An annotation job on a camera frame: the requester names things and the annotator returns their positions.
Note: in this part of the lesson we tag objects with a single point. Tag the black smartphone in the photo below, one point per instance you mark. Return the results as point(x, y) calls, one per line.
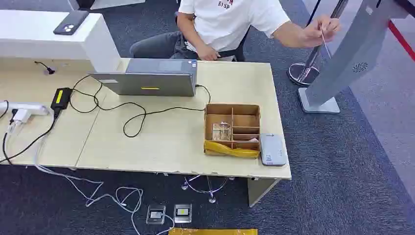
point(71, 22)

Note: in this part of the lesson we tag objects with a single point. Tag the yellow tape strip on box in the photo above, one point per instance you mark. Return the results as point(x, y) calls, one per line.
point(227, 150)

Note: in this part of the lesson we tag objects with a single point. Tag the white plug charger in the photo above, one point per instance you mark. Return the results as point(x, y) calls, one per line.
point(20, 116)

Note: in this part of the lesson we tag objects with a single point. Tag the thin white card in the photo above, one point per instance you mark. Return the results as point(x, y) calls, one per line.
point(325, 42)

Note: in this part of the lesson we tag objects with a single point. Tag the chrome chair base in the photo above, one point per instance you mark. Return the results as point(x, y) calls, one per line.
point(207, 189)

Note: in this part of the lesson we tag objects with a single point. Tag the black power adapter yellow label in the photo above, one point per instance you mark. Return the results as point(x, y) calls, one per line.
point(61, 98)

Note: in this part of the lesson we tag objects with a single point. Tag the grey card reader device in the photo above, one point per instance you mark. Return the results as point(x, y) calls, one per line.
point(272, 150)

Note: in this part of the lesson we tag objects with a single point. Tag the white raised desk shelf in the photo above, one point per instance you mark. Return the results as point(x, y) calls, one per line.
point(48, 39)

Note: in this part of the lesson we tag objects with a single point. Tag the grey kiosk stand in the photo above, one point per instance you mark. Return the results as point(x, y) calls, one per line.
point(347, 52)

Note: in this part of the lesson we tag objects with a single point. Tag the wooden compartment box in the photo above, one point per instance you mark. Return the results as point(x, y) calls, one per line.
point(241, 120)

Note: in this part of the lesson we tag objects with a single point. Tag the white power strip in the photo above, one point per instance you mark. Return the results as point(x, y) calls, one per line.
point(27, 108)

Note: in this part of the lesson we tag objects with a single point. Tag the chrome stanchion post base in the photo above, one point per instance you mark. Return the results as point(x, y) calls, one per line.
point(303, 73)

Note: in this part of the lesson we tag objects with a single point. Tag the steel floor socket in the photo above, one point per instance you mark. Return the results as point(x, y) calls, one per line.
point(183, 213)
point(156, 214)

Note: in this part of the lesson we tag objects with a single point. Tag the yellow tape strip on floor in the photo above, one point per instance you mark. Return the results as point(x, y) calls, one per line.
point(213, 231)

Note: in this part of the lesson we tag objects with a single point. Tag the grey laptop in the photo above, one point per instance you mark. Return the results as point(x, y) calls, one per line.
point(155, 79)

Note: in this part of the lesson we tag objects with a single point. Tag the person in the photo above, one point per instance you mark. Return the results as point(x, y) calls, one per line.
point(227, 19)

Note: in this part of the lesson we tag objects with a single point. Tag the red barrier belt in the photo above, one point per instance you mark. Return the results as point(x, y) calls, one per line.
point(401, 39)

